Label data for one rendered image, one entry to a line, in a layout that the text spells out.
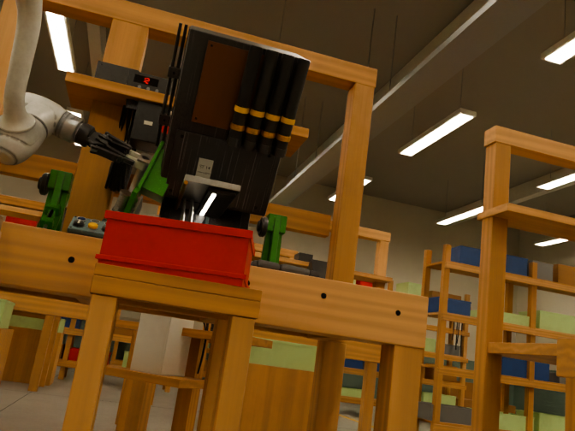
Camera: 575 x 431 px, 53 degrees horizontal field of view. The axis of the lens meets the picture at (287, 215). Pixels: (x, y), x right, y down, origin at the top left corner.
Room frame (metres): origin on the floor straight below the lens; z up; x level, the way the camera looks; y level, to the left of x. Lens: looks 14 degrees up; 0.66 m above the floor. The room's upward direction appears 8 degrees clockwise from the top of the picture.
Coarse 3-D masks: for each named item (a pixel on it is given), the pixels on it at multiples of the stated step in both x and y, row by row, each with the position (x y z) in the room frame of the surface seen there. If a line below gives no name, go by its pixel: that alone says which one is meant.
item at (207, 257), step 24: (120, 216) 1.18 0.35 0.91; (144, 216) 1.18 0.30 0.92; (120, 240) 1.18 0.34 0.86; (144, 240) 1.18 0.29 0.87; (168, 240) 1.18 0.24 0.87; (192, 240) 1.18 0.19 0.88; (216, 240) 1.18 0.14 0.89; (240, 240) 1.18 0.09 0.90; (120, 264) 1.18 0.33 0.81; (144, 264) 1.18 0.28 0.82; (168, 264) 1.18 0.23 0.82; (192, 264) 1.18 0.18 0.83; (216, 264) 1.18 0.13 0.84; (240, 264) 1.18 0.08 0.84
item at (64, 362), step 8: (8, 216) 8.01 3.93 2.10; (24, 224) 8.07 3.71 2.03; (32, 224) 8.10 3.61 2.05; (72, 320) 8.26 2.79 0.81; (80, 320) 8.48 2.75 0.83; (64, 328) 8.20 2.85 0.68; (72, 328) 8.26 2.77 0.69; (120, 328) 8.49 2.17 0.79; (72, 336) 8.27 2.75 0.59; (120, 336) 8.43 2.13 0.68; (128, 336) 8.46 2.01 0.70; (64, 344) 8.60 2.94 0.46; (72, 344) 8.68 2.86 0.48; (64, 352) 8.25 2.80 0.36; (72, 352) 8.34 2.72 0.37; (128, 352) 8.52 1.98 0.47; (64, 360) 8.26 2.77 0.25; (72, 360) 8.34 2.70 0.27; (64, 368) 8.27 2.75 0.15; (64, 376) 8.68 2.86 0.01; (168, 392) 8.63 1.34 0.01
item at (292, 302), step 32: (0, 256) 1.39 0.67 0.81; (32, 256) 1.40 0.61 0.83; (64, 256) 1.42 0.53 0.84; (32, 288) 1.42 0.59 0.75; (64, 288) 1.42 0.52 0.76; (256, 288) 1.53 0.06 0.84; (288, 288) 1.56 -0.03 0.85; (320, 288) 1.58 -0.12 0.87; (352, 288) 1.60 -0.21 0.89; (256, 320) 1.54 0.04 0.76; (288, 320) 1.56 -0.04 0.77; (320, 320) 1.58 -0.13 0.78; (352, 320) 1.60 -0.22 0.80; (384, 320) 1.62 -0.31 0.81; (416, 320) 1.65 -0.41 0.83
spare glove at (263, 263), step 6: (252, 264) 1.57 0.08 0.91; (258, 264) 1.55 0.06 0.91; (264, 264) 1.55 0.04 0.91; (270, 264) 1.56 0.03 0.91; (276, 264) 1.57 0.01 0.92; (282, 264) 1.57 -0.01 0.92; (282, 270) 1.57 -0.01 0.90; (288, 270) 1.58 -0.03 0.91; (294, 270) 1.58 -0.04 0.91; (300, 270) 1.59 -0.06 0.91; (306, 270) 1.60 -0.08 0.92; (312, 270) 1.62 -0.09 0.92; (318, 276) 1.62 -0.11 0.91
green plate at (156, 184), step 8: (160, 144) 1.68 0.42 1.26; (160, 152) 1.70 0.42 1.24; (152, 160) 1.68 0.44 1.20; (160, 160) 1.70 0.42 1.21; (152, 168) 1.69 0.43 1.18; (160, 168) 1.70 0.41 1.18; (144, 176) 1.68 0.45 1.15; (152, 176) 1.69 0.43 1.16; (160, 176) 1.70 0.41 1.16; (144, 184) 1.69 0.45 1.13; (152, 184) 1.69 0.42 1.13; (160, 184) 1.70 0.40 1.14; (168, 184) 1.71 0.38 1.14; (144, 192) 1.74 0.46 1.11; (152, 192) 1.70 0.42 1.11; (160, 192) 1.70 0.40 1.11; (136, 200) 1.74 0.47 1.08; (160, 200) 1.76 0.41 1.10
